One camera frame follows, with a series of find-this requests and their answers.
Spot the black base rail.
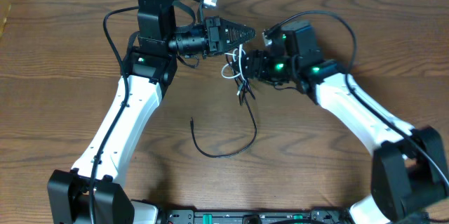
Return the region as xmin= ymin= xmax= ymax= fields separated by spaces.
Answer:
xmin=133 ymin=208 xmax=355 ymax=224

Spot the left camera cable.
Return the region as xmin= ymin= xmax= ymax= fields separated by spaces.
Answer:
xmin=87 ymin=0 xmax=201 ymax=224

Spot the black USB cable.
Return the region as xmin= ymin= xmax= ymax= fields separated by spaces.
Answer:
xmin=189 ymin=53 xmax=258 ymax=159

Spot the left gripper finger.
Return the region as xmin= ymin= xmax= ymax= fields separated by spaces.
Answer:
xmin=220 ymin=18 xmax=255 ymax=38
xmin=224 ymin=34 xmax=255 ymax=53

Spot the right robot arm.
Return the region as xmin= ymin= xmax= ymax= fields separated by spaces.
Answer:
xmin=232 ymin=21 xmax=448 ymax=223

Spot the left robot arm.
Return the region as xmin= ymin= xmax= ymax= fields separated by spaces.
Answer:
xmin=47 ymin=0 xmax=255 ymax=223

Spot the right camera cable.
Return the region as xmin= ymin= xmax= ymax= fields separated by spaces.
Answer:
xmin=268 ymin=10 xmax=449 ymax=186

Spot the white USB cable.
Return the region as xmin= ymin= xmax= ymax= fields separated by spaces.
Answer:
xmin=220 ymin=44 xmax=247 ymax=97

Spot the camera cable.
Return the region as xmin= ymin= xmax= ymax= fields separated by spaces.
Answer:
xmin=268 ymin=10 xmax=449 ymax=186
xmin=87 ymin=0 xmax=201 ymax=224

